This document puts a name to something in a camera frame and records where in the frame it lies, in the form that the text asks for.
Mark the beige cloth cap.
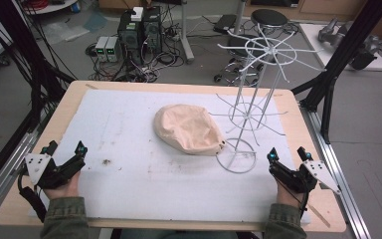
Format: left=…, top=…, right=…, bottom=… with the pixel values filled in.
left=153, top=104, right=227, bottom=156

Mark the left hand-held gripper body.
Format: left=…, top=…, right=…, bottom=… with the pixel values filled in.
left=24, top=152, right=87, bottom=191

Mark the white box on computer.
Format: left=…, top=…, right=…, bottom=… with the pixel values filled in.
left=130, top=6, right=145, bottom=23

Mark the person's left hand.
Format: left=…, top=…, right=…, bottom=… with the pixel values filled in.
left=43, top=171, right=83, bottom=201

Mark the grey metal stand leg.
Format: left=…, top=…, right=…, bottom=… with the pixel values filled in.
left=178, top=0, right=196, bottom=65

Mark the person's right hand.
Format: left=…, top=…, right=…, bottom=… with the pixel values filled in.
left=276, top=180, right=304, bottom=209

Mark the tangle of black floor cables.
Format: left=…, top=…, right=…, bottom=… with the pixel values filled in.
left=85, top=6, right=187, bottom=84

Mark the black round stool with wheels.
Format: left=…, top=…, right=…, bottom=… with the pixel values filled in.
left=213, top=34, right=270, bottom=88

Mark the thin wooden stick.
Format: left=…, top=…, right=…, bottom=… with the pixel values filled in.
left=307, top=203, right=332, bottom=229

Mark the white floor board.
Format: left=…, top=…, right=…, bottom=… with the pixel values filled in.
left=298, top=23, right=382, bottom=72

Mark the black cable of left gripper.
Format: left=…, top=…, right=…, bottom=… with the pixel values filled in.
left=17, top=165, right=48, bottom=223

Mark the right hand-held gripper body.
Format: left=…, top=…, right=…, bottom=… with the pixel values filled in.
left=268, top=159, right=342, bottom=196

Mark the white wire hat rack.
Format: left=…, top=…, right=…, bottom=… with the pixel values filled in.
left=209, top=23, right=328, bottom=174

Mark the white foam mat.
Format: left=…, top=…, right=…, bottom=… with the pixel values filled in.
left=29, top=89, right=312, bottom=225

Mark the black flat device on floor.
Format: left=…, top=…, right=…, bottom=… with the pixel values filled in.
left=212, top=13, right=238, bottom=34

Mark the black computer tower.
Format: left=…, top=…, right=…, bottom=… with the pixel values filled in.
left=116, top=11, right=144, bottom=66
left=141, top=6, right=163, bottom=56

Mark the aluminium rail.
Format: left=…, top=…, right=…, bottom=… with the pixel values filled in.
left=299, top=103, right=373, bottom=239
left=0, top=109, right=53, bottom=227

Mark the small grey power supply box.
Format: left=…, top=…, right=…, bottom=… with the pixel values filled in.
left=104, top=36, right=121, bottom=64
left=95, top=35, right=109, bottom=63

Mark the black metal frame stand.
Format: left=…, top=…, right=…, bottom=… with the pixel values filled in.
left=290, top=0, right=382, bottom=144
left=0, top=0, right=78, bottom=200

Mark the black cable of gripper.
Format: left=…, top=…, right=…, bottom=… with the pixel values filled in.
left=17, top=165, right=48, bottom=223
left=273, top=173, right=311, bottom=220

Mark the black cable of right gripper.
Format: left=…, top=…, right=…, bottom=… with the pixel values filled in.
left=273, top=173, right=311, bottom=220

